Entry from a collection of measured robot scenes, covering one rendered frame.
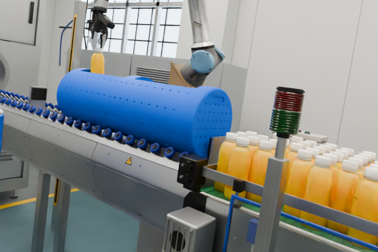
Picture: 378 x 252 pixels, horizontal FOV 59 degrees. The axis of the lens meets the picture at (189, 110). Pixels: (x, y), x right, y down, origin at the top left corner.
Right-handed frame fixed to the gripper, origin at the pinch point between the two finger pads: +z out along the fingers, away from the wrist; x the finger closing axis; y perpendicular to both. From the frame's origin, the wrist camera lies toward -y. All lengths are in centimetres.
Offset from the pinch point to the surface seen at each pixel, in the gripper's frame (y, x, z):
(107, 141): -29, 11, 42
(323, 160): -122, 17, 27
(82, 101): -12.3, 14.1, 26.7
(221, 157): -91, 15, 34
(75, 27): 68, -30, -16
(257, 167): -104, 15, 34
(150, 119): -56, 14, 28
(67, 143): -2, 13, 49
